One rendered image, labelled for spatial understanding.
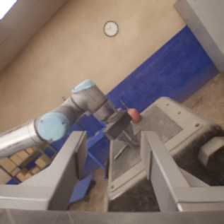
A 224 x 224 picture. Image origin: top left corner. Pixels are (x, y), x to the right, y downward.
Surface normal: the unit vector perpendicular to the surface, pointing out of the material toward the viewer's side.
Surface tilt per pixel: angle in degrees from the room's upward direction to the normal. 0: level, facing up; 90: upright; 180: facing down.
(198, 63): 90
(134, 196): 90
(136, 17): 90
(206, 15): 90
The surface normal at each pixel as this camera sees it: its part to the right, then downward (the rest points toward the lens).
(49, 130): 0.07, 0.22
